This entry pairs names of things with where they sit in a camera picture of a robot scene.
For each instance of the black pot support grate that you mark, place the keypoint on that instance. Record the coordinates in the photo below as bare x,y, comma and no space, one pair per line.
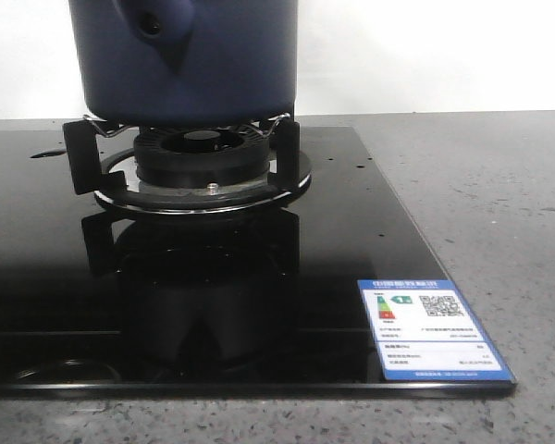
114,180

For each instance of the dark blue cooking pot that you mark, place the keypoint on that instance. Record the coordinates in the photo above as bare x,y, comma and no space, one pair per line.
186,63

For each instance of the black gas burner head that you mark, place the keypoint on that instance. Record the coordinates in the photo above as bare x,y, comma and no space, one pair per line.
192,158

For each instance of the blue energy label sticker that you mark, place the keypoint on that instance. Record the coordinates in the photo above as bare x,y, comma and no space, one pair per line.
424,330

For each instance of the black glass gas stove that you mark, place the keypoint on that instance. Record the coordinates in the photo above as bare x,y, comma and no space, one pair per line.
266,304

